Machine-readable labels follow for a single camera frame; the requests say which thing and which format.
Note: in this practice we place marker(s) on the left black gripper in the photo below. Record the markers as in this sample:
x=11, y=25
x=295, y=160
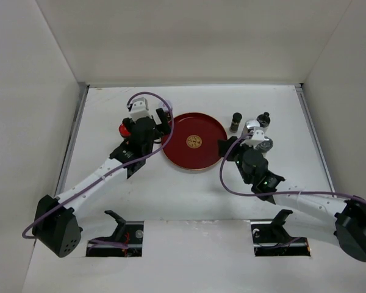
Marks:
x=164, y=127

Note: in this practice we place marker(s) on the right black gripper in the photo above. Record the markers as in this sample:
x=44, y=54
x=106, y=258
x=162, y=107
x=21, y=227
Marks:
x=222, y=143

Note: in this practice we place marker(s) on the small black spice bottle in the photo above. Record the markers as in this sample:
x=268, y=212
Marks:
x=235, y=122

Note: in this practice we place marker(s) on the silver lid white shaker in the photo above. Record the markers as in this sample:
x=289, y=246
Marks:
x=250, y=127

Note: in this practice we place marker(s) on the red lid sauce jar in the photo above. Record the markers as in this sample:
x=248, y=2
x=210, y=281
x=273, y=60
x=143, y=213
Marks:
x=123, y=131

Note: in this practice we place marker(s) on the purple label spice jar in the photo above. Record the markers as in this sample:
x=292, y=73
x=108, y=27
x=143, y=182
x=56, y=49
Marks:
x=167, y=107

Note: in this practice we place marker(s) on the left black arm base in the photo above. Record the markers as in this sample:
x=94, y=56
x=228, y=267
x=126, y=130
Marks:
x=126, y=241

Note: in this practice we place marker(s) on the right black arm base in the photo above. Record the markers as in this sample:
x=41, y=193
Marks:
x=270, y=239

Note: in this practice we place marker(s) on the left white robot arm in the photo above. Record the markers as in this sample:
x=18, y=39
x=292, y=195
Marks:
x=57, y=220

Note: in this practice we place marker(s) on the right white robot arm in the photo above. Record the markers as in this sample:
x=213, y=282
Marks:
x=332, y=217

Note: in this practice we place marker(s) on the round red lacquer tray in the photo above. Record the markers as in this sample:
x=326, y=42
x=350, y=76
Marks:
x=194, y=141

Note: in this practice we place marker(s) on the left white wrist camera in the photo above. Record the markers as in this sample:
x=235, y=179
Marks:
x=138, y=108

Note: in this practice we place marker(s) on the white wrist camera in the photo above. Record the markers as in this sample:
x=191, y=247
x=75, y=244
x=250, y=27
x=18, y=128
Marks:
x=138, y=108
x=255, y=137

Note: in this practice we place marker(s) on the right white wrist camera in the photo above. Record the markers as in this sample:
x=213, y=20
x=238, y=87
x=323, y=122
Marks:
x=255, y=137

